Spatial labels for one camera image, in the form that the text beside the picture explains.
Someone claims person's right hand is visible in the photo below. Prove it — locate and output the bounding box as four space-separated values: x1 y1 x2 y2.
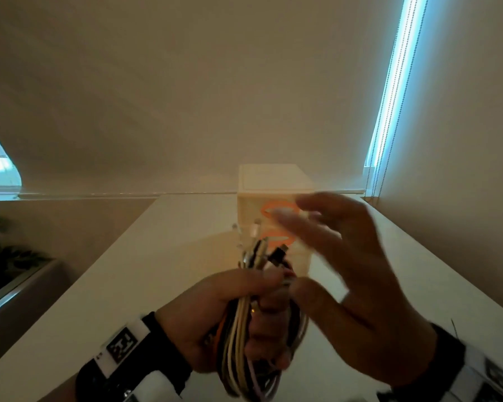
270 192 439 388

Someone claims person's left hand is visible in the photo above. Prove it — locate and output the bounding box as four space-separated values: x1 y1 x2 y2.
155 267 296 373

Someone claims orange cable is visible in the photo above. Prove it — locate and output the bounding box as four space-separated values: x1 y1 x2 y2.
211 313 228 358

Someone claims cream white USB cable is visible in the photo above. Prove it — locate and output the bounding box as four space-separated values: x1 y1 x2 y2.
226 238 269 396

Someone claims bundle of cables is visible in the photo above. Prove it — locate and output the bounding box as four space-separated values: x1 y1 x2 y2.
217 245 302 398

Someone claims cream three-drawer organiser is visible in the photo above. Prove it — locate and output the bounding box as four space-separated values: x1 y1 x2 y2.
236 164 319 277

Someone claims person's left forearm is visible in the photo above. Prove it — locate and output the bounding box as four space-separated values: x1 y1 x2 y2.
37 372 78 402

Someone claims bright narrow window strip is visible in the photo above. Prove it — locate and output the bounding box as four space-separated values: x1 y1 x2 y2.
362 0 430 197

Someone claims beaded blind pull chain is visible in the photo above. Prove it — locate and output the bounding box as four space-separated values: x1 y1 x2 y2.
362 0 430 197

